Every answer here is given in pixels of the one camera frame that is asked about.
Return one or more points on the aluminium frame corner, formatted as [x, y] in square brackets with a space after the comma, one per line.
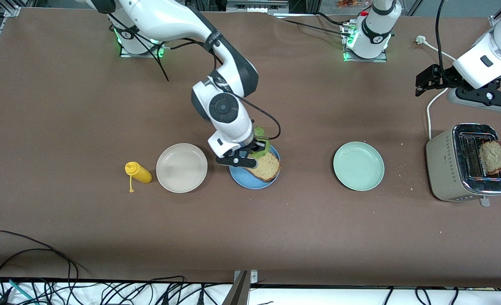
[13, 10]

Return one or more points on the grey and black right gripper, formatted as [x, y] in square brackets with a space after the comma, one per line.
[256, 147]

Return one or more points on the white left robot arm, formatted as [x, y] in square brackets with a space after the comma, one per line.
[375, 29]

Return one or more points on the yellow mustard squeeze bottle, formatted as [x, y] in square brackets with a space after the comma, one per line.
[142, 174]

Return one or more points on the mint green plate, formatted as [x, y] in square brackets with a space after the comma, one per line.
[358, 166]

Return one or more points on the beige plate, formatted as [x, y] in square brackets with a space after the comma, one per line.
[181, 168]

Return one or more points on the aluminium frame profile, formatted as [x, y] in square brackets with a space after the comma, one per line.
[495, 20]

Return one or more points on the green lettuce leaf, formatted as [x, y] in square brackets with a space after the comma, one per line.
[258, 130]

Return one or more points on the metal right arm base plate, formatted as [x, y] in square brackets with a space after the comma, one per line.
[162, 53]

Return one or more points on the brown bread slice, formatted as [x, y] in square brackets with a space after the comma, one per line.
[267, 167]
[494, 156]

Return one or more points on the grey metal box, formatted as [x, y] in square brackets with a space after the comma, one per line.
[256, 5]

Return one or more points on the blue plate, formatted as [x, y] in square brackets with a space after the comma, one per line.
[244, 180]

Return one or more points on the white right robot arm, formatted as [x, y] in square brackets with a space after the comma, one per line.
[161, 19]

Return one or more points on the colourful snack packet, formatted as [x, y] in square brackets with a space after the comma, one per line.
[347, 3]

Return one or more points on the grey and black left gripper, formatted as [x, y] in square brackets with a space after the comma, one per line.
[437, 76]

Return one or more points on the aluminium table edge bracket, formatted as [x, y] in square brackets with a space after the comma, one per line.
[239, 292]

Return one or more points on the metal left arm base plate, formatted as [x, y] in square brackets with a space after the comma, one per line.
[365, 60]

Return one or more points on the beige and chrome toaster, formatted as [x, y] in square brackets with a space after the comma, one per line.
[443, 169]

